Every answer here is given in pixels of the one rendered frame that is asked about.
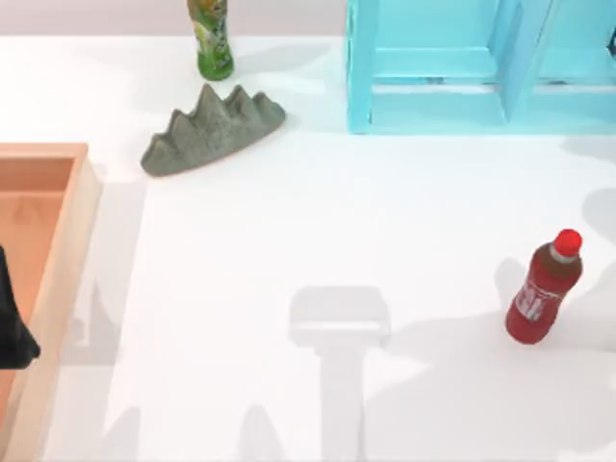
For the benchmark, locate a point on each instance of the grey mountain-shaped stone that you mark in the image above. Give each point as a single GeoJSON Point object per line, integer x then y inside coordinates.
{"type": "Point", "coordinates": [212, 135]}

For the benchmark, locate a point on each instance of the light blue rack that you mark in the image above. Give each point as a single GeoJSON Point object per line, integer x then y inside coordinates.
{"type": "Point", "coordinates": [433, 103]}

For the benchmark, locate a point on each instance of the green bottle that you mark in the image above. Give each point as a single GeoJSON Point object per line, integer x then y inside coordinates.
{"type": "Point", "coordinates": [214, 48]}

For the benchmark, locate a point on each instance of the red bottle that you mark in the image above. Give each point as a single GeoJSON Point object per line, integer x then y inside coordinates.
{"type": "Point", "coordinates": [541, 293]}

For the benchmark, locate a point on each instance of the shallow salmon-coloured box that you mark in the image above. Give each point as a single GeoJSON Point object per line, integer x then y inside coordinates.
{"type": "Point", "coordinates": [45, 240]}

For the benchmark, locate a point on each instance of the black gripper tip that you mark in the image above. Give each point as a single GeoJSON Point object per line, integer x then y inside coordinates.
{"type": "Point", "coordinates": [13, 334]}

